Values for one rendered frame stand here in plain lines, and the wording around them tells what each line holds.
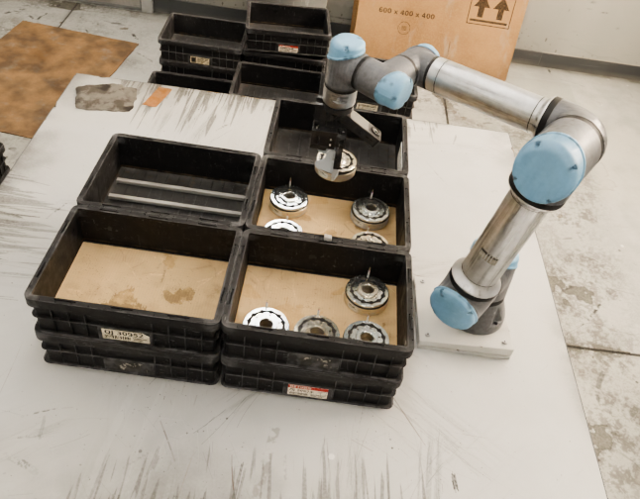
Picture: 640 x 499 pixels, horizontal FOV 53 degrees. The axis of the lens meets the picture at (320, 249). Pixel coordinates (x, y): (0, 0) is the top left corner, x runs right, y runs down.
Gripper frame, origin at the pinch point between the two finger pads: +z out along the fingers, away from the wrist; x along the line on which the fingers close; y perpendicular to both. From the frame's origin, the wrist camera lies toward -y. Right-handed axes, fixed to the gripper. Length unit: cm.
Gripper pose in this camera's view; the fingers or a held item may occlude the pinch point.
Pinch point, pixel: (336, 170)
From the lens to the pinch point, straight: 161.4
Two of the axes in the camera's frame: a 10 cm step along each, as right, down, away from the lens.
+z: -1.1, 6.7, 7.3
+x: -0.9, 7.3, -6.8
